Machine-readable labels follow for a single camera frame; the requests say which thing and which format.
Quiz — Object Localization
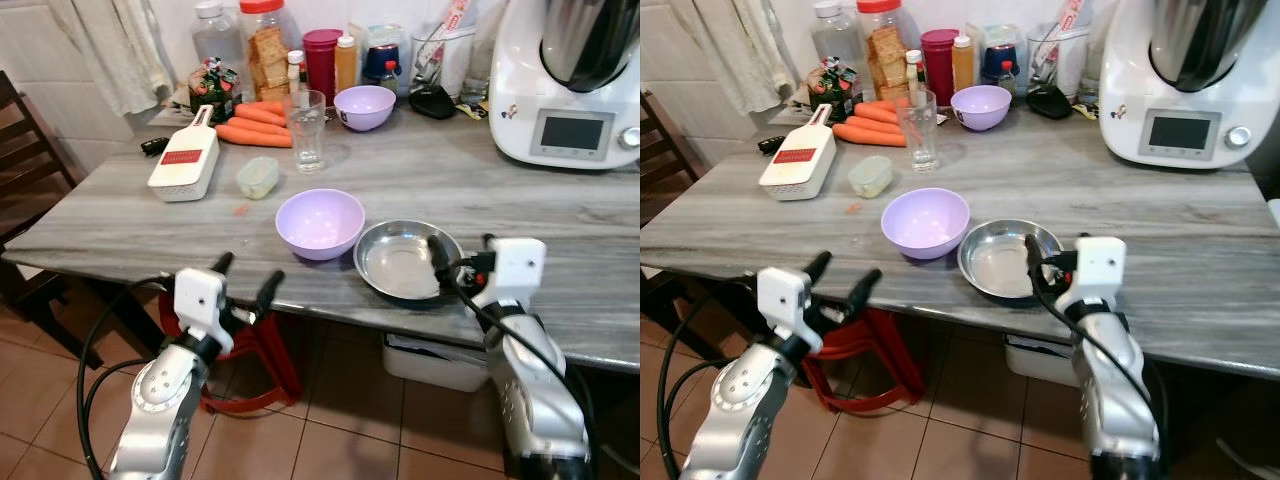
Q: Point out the stainless steel plate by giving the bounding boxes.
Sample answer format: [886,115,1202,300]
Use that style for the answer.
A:
[353,219,467,304]
[957,218,1067,301]

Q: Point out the red plastic stool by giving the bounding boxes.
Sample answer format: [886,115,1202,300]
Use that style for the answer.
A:
[157,292,304,417]
[800,305,926,415]

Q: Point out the large lilac plastic bowl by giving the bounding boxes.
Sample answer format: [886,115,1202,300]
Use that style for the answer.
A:
[880,187,972,262]
[275,188,367,263]

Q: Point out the white plastic storage box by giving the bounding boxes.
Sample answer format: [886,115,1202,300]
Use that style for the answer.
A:
[381,333,492,394]
[1004,333,1079,387]

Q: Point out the small lidded plastic container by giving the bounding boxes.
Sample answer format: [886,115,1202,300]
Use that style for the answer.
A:
[235,156,281,201]
[847,155,894,200]

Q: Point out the white grater with red label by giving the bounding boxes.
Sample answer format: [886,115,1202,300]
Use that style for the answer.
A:
[147,104,222,204]
[757,104,835,203]

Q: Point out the black rounded gadget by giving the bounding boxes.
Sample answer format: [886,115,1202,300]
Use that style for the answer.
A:
[409,85,459,122]
[1026,85,1074,122]

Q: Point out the clear drinking glass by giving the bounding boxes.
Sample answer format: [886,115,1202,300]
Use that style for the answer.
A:
[896,89,940,174]
[285,89,329,175]

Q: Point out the small lilac plastic bowl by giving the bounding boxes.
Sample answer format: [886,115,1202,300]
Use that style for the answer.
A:
[333,85,398,133]
[949,84,1014,133]

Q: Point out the white kitchen food processor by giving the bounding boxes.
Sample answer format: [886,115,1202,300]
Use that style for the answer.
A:
[1097,0,1280,170]
[488,0,641,171]

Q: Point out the green food packet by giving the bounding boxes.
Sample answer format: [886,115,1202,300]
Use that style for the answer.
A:
[188,57,243,125]
[808,56,863,123]

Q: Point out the clear jar with utensils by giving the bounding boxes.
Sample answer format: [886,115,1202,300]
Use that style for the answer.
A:
[409,0,478,102]
[1026,0,1093,102]

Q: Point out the dark wooden chair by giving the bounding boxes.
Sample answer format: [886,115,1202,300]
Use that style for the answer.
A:
[0,69,106,371]
[640,89,713,341]

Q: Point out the blue-labelled jar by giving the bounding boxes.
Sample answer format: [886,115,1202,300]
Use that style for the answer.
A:
[361,24,413,98]
[978,24,1029,98]

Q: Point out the orange sauce bottle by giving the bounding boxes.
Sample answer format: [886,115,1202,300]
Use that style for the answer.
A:
[951,35,977,94]
[334,35,360,94]

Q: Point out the dark red canister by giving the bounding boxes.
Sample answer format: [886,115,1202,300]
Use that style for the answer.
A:
[920,28,962,107]
[301,28,345,107]

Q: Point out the red-lidded jar of crackers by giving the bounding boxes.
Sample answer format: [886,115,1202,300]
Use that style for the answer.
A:
[239,0,303,103]
[857,0,919,103]

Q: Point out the clear plastic bottle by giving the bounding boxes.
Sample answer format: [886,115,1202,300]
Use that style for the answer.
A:
[811,0,863,93]
[191,0,247,93]

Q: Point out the hanging beige towel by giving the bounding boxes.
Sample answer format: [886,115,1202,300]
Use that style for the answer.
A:
[668,0,798,116]
[48,0,177,118]

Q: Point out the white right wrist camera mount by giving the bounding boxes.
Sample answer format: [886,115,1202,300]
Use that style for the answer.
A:
[489,237,549,310]
[1074,236,1128,308]

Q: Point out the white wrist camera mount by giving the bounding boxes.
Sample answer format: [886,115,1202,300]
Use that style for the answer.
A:
[1074,236,1128,308]
[173,266,236,353]
[489,237,549,310]
[756,266,824,353]

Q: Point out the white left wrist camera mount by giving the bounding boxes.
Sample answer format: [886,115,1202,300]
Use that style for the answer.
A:
[756,266,824,353]
[173,266,236,353]

